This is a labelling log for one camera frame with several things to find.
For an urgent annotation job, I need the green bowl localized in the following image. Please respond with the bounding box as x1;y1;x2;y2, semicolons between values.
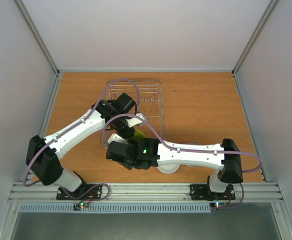
129;129;146;142

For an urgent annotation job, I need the white bowl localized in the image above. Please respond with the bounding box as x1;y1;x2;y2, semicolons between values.
157;164;180;174
187;142;199;168

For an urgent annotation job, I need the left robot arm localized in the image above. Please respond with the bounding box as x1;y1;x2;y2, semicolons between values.
26;93;138;200

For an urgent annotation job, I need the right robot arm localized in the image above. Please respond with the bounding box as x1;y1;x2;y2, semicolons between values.
106;136;243;201

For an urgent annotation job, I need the white bottom bowl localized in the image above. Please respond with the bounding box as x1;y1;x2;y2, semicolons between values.
187;142;199;168

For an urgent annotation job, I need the left small circuit board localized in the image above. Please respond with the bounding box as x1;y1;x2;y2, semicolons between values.
73;202;89;211

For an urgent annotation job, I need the small circuit board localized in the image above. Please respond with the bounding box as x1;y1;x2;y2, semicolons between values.
210;201;229;209
73;202;89;211

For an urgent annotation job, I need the right small circuit board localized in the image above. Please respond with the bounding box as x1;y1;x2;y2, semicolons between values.
210;201;229;209

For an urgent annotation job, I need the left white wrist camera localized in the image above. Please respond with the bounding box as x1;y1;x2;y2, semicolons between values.
126;113;147;127

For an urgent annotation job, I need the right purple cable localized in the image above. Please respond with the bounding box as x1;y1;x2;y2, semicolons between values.
102;113;263;210

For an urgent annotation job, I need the wire dish rack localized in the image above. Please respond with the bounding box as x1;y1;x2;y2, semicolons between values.
104;78;165;139

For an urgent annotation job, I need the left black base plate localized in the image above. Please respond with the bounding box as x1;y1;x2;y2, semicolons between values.
56;184;103;201

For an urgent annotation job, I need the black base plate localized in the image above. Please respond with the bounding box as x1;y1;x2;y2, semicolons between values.
189;184;236;201
56;184;103;201

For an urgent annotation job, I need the grey slotted cable duct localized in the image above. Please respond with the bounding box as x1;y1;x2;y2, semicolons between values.
19;203;211;214

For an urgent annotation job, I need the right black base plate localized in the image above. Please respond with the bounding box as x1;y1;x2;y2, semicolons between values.
189;184;236;201

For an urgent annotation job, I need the aluminium front rail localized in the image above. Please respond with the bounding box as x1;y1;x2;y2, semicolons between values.
8;182;283;203

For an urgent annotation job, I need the left aluminium frame post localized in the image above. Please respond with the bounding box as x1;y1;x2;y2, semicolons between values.
13;0;60;76

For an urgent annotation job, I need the aluminium frame post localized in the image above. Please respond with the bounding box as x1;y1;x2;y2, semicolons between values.
231;0;279;77
13;0;60;76

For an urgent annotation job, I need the right aluminium frame post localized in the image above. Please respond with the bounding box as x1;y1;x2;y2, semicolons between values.
231;0;279;77

